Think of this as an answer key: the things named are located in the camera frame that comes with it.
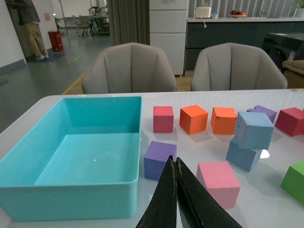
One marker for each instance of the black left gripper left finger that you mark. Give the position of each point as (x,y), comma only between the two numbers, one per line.
(162,210)

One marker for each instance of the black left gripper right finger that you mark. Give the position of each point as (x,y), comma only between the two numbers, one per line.
(197,205)

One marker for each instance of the light blue foam block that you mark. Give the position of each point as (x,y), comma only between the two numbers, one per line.
(253,130)

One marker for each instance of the pink foam block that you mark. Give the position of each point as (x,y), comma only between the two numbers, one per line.
(220,181)

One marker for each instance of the chipped orange foam block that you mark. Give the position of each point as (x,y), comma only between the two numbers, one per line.
(223,120)

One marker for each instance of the green foam block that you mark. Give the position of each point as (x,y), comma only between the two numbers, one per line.
(293,181)

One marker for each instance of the teal plastic bin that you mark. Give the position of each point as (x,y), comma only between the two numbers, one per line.
(79,161)

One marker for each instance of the magenta foam block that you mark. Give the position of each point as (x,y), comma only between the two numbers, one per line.
(163,118)

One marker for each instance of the notched purple foam block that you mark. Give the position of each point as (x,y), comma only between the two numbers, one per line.
(260,109)

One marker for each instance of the dark red foam block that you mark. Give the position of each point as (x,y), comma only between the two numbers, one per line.
(291,121)

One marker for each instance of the right grey chair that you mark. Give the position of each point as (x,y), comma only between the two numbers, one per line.
(232,66)

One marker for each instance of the grey chair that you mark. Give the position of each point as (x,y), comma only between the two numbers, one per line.
(130,68)
(232,66)

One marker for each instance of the left grey chair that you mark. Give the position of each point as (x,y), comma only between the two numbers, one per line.
(130,68)

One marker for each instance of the beige sofa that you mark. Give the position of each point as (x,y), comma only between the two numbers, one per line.
(294,73)

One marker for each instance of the dark grey counter cabinet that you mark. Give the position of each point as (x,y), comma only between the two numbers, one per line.
(277,36)

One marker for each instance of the white drawer cabinet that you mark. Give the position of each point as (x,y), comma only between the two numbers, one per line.
(168,25)

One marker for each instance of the small blue bowl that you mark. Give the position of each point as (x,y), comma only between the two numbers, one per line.
(214,15)

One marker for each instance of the grey curtain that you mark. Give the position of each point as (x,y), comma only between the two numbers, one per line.
(129,21)

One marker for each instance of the white toaster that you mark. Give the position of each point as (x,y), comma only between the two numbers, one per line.
(203,12)

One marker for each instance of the fruit plate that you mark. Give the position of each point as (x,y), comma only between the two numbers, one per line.
(237,14)

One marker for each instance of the distant office chair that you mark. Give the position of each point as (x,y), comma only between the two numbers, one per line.
(85,25)

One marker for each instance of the red bin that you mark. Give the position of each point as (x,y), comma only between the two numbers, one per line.
(56,41)

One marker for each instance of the standing person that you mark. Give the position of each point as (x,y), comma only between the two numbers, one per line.
(29,19)

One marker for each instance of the pink wall notice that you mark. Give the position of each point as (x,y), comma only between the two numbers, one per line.
(47,16)

